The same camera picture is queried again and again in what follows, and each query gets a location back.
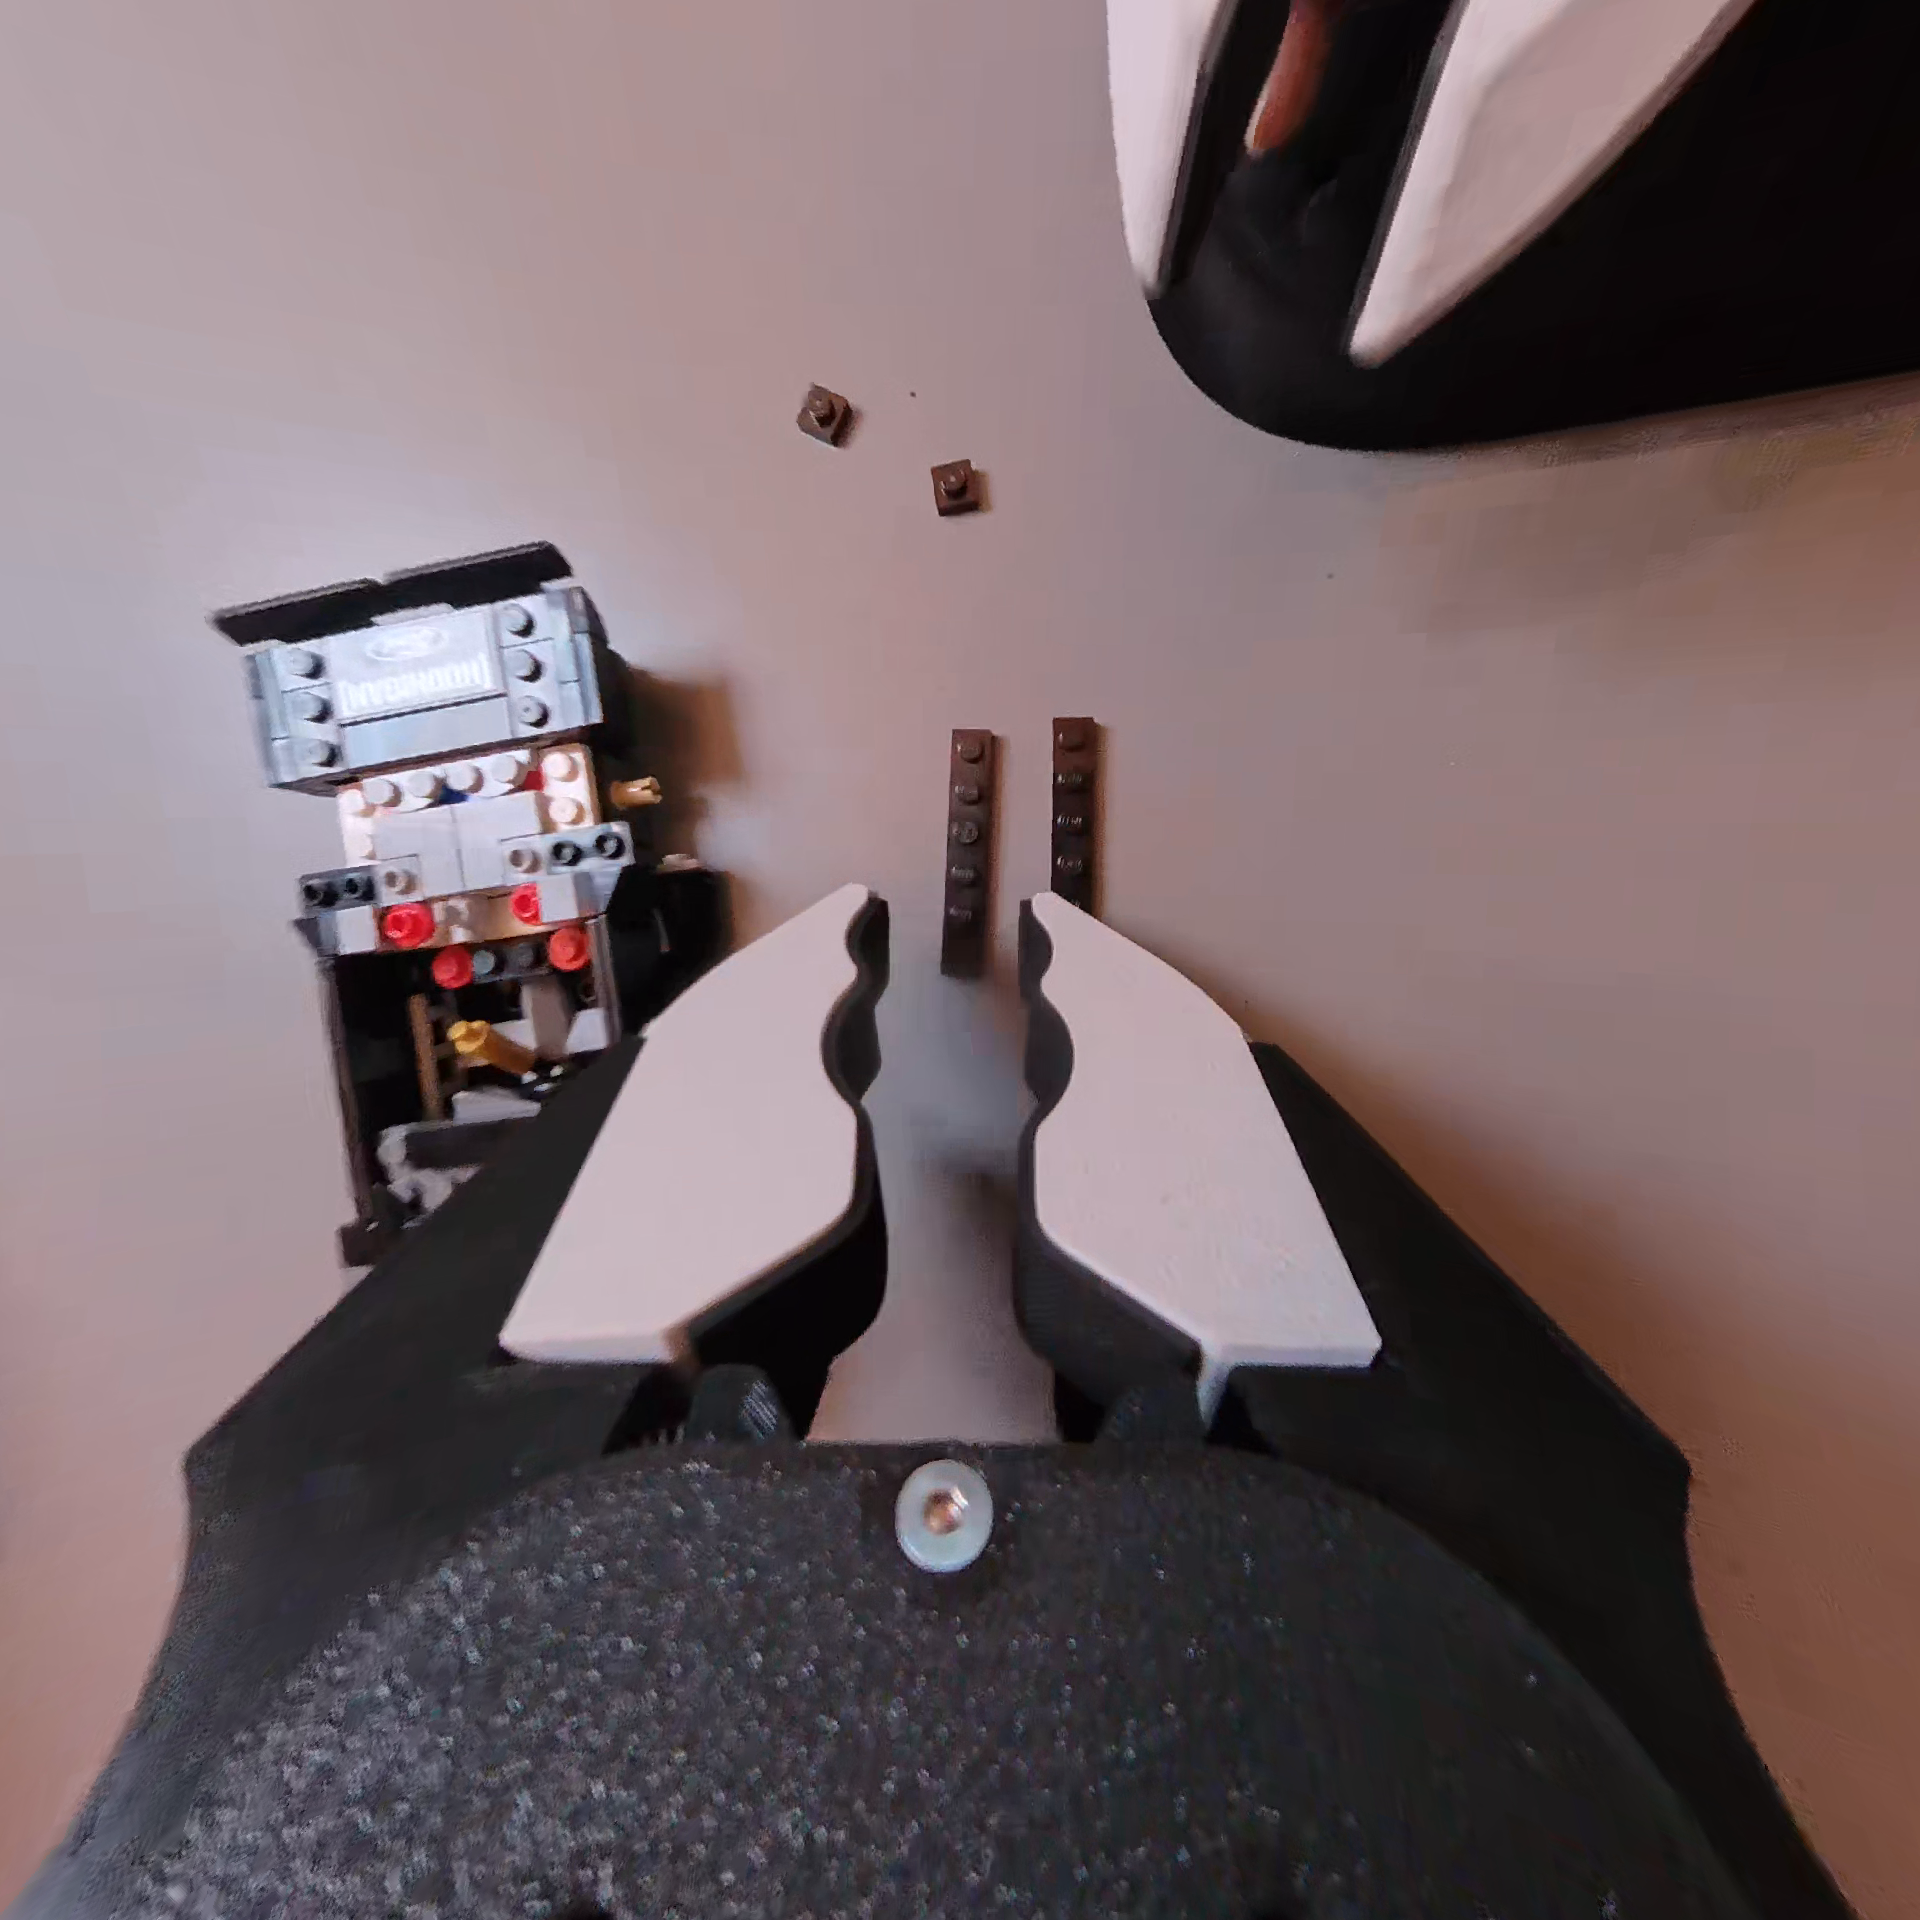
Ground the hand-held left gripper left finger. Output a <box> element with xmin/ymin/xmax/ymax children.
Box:
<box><xmin>497</xmin><ymin>881</ymin><xmax>895</xmax><ymax>1383</ymax></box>

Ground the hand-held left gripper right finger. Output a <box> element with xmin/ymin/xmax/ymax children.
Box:
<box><xmin>1015</xmin><ymin>890</ymin><xmax>1388</xmax><ymax>1432</ymax></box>

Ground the person's right hand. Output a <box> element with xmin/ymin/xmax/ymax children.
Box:
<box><xmin>1247</xmin><ymin>0</ymin><xmax>1337</xmax><ymax>158</ymax></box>

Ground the black long lego plate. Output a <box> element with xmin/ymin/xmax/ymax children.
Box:
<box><xmin>1052</xmin><ymin>717</ymin><xmax>1104</xmax><ymax>918</ymax></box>
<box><xmin>939</xmin><ymin>728</ymin><xmax>1000</xmax><ymax>982</ymax></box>

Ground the black lego car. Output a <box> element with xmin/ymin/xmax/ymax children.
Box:
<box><xmin>211</xmin><ymin>543</ymin><xmax>723</xmax><ymax>1262</ymax></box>

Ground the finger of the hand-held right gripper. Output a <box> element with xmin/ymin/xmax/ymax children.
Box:
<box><xmin>1345</xmin><ymin>0</ymin><xmax>1757</xmax><ymax>368</ymax></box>
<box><xmin>1104</xmin><ymin>0</ymin><xmax>1240</xmax><ymax>298</ymax></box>

